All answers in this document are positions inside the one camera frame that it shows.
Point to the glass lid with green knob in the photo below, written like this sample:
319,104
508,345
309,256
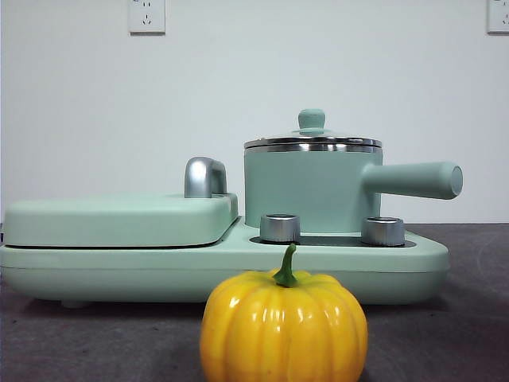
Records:
312,119

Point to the yellow toy pumpkin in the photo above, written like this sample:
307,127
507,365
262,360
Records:
278,330

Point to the silver control knob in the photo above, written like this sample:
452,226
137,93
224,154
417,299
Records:
381,231
278,228

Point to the mint green breakfast maker base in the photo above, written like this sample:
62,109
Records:
119,274

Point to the white wall socket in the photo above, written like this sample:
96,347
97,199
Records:
146,16
499,16

